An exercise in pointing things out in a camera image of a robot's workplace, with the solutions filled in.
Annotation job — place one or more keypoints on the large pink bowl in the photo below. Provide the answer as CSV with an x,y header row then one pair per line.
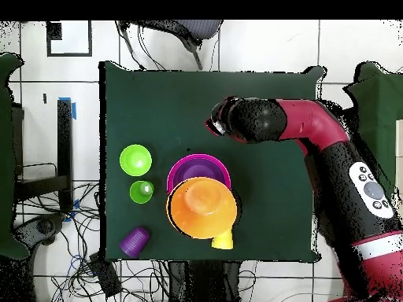
x,y
171,176

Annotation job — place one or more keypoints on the large orange bowl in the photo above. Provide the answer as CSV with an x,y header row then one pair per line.
x,y
201,207

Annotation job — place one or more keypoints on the yellow cup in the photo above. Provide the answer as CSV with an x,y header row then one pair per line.
x,y
224,242

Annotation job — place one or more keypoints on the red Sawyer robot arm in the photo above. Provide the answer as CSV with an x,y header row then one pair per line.
x,y
315,125

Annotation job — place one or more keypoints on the dark green tablecloth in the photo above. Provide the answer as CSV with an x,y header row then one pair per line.
x,y
157,110

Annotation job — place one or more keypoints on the small green bowl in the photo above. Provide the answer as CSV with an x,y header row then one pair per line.
x,y
135,160

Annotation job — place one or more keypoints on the green cup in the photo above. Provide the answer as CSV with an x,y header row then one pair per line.
x,y
138,193

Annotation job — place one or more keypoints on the grey office chair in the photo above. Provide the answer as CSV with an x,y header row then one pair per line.
x,y
195,28

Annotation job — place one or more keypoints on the purple cup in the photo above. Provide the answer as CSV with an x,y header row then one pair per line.
x,y
134,242

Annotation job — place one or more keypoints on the blue tape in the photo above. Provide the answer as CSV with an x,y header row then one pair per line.
x,y
74,110

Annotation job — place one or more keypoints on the black metal stand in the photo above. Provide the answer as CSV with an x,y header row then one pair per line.
x,y
64,141

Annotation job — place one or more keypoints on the green-clothed side table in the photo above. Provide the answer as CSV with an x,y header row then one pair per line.
x,y
6,157
377,103

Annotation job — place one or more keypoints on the black power strip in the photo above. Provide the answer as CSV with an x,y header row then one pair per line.
x,y
105,276

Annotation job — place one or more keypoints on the black caster leg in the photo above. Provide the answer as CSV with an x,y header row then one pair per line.
x,y
41,226

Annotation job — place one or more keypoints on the black square frame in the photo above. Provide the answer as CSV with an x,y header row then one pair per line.
x,y
69,54

